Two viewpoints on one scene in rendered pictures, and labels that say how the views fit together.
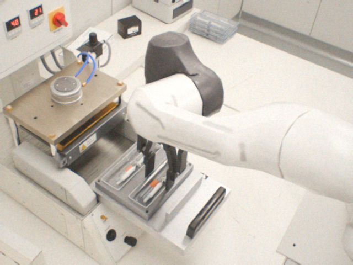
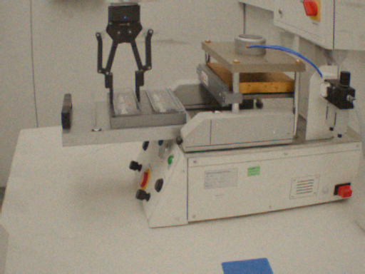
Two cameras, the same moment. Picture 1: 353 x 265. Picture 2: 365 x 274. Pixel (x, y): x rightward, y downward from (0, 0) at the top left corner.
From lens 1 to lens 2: 1.75 m
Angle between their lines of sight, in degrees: 104
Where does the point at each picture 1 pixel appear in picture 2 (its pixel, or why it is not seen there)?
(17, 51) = (291, 13)
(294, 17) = not seen: outside the picture
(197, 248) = (82, 205)
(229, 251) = (52, 215)
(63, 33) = (318, 31)
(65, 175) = (192, 81)
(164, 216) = (99, 106)
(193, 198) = (88, 119)
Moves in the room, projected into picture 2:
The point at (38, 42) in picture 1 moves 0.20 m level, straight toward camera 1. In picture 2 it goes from (302, 21) to (228, 12)
